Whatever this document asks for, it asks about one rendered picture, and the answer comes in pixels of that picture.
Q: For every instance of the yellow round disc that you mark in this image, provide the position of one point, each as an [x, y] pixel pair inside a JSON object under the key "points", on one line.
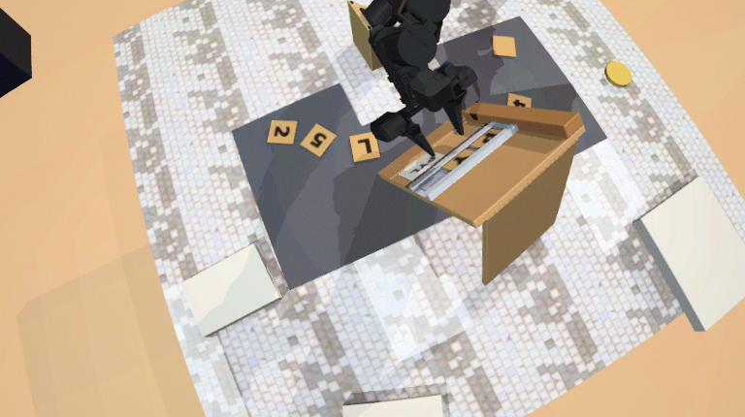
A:
{"points": [[618, 74]]}

